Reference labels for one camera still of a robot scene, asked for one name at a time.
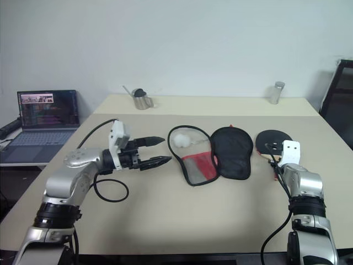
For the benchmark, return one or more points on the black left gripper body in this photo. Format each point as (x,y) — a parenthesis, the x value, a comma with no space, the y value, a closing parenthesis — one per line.
(129,154)

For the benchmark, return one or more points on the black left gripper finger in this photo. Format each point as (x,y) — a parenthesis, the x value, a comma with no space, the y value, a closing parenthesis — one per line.
(155,162)
(151,140)

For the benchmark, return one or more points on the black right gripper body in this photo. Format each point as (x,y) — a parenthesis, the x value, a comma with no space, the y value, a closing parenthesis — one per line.
(276,147)

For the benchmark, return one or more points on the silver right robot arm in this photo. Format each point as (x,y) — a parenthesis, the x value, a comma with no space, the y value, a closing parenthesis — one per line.
(311,182)

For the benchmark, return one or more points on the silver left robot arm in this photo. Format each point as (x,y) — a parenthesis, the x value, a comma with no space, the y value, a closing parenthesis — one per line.
(80,158)

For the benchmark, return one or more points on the black table tennis paddle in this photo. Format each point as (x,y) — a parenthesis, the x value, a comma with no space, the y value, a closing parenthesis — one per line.
(268,138)

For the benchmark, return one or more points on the black open paddle case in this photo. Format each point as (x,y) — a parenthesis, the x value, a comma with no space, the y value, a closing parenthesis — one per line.
(234,151)

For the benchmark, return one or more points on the white fluffy ball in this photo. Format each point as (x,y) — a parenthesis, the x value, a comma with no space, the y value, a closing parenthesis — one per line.
(182,140)

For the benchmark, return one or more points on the steel watering can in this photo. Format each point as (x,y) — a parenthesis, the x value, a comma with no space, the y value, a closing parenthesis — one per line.
(142,100)

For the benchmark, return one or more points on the black chair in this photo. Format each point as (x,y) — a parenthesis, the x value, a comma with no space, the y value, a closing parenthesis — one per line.
(337,105)

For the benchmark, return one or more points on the grey open laptop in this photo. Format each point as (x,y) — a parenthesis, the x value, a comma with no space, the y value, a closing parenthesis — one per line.
(47,110)

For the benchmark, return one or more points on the black elongated device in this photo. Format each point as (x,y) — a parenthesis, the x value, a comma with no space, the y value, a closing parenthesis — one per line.
(9,128)

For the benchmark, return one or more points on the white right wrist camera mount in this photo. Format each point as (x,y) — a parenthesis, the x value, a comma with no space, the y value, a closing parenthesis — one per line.
(291,151)

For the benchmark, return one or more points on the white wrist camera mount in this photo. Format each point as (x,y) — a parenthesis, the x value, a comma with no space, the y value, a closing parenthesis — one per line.
(291,151)
(117,133)

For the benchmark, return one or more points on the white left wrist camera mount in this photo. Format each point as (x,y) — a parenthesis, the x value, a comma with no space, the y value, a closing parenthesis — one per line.
(117,133)

